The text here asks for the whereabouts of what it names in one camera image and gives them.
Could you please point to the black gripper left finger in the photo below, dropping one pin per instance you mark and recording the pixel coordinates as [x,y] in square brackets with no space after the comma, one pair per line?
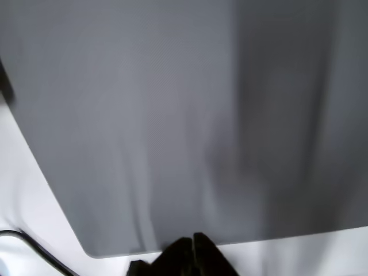
[178,258]

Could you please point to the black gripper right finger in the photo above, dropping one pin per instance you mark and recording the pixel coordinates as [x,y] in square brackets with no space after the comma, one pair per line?
[210,258]

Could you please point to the grey textured mat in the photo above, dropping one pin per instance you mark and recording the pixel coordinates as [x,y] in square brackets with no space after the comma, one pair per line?
[143,115]

